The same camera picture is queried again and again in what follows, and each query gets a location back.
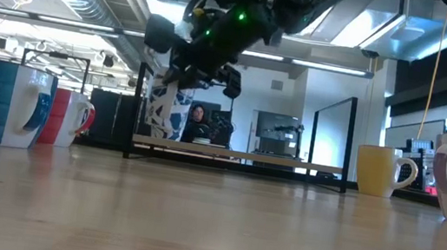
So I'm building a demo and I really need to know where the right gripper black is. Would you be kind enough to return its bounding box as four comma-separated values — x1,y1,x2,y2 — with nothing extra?
161,6,252,101

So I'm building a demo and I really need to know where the blue patterned white mug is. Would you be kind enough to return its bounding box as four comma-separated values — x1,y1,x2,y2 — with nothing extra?
141,66,199,144

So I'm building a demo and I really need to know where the red and white mug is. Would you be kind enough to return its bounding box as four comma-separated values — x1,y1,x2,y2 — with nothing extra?
35,85,99,152

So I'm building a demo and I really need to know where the yellow-orange and white mug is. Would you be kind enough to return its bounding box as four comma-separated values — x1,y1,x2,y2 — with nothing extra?
352,142,422,203

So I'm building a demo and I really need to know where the person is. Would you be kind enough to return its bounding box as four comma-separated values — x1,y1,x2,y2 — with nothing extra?
180,101,215,147

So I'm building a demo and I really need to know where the bright ceiling light panel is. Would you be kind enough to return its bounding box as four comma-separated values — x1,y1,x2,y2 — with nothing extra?
141,0,194,24

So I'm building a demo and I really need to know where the dark cabinet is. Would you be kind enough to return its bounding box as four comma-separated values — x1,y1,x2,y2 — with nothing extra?
83,87,137,150

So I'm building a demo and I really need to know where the long horizontal light bar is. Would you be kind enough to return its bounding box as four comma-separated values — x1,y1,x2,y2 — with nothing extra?
0,5,377,79

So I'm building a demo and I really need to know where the white board panel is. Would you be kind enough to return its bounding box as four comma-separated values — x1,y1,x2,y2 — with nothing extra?
382,111,447,155

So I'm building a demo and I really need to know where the black pegboard crate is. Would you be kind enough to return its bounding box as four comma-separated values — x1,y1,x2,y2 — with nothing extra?
389,135,439,194

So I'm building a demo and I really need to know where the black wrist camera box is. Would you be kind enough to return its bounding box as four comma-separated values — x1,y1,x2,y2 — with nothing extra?
142,13,178,56

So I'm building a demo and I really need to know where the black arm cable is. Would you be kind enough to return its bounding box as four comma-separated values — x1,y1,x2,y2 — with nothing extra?
181,0,211,27

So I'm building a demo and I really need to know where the black frame wooden shelf rack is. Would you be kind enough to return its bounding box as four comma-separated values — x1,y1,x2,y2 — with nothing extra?
121,61,361,194

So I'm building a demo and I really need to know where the black background rig frame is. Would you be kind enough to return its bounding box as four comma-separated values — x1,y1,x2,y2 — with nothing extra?
17,47,92,96

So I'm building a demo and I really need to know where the silver box ventilation duct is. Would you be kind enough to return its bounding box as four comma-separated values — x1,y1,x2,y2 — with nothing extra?
295,0,447,68

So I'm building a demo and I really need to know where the yellow hanging cable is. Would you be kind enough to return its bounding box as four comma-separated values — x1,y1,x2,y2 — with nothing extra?
416,5,447,142

